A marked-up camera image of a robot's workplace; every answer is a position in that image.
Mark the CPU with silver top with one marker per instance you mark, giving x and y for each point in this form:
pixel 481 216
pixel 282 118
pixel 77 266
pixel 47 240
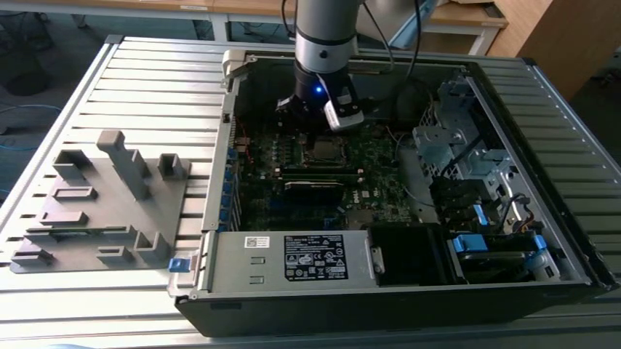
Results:
pixel 326 149

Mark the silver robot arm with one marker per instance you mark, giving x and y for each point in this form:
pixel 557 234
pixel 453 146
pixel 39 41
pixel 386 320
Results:
pixel 324 36

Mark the metal CPU socket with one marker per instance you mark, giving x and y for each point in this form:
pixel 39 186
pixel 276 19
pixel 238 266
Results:
pixel 324 164

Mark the black RAM slot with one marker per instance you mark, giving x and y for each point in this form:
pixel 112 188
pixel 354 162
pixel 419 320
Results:
pixel 318 174
pixel 318 166
pixel 318 170

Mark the silver drive cage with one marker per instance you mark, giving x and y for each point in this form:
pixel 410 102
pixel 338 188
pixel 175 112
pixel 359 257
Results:
pixel 431 140

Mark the green motherboard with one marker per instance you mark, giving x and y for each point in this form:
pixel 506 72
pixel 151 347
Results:
pixel 387 181

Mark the narrow blue carrier clip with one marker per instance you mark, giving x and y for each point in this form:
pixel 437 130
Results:
pixel 479 214
pixel 539 243

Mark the silver power supply unit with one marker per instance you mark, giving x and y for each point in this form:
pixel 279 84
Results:
pixel 232 261

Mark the grey parts rack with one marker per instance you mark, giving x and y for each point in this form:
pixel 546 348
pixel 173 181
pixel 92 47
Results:
pixel 121 218

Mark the wooden cabinet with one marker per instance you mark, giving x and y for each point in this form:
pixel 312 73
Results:
pixel 571 36

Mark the blue case latch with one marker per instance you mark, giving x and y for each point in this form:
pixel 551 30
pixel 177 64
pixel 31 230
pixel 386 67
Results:
pixel 177 265

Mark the dark office chair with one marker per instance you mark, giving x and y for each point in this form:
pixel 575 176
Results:
pixel 24 72

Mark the black disk drive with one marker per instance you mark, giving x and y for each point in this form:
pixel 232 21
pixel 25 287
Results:
pixel 490 267

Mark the black PC case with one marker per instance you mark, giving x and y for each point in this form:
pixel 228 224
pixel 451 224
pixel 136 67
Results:
pixel 339 316

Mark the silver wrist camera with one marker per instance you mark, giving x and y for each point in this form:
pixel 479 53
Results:
pixel 344 112

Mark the wooden desk white frame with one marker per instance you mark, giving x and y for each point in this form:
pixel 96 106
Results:
pixel 121 4
pixel 465 16

